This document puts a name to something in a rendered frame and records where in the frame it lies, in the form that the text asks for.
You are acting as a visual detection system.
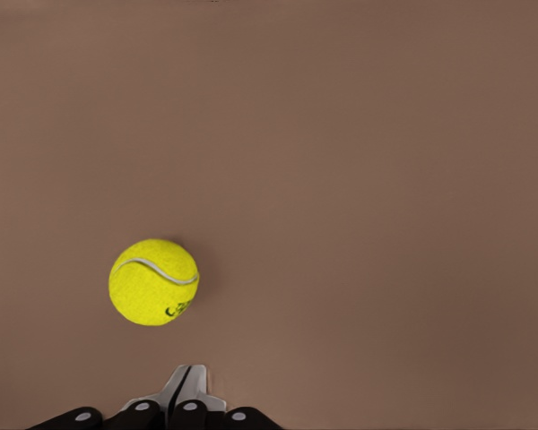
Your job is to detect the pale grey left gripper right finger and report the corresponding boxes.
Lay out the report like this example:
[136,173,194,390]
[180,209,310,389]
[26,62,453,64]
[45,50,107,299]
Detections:
[167,364,229,430]

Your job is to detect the yellow tennis ball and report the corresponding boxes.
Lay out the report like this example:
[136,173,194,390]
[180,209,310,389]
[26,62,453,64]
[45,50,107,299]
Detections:
[108,237,201,327]

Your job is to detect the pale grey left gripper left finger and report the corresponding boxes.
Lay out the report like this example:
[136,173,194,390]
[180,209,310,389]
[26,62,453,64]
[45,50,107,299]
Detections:
[103,365,191,430]

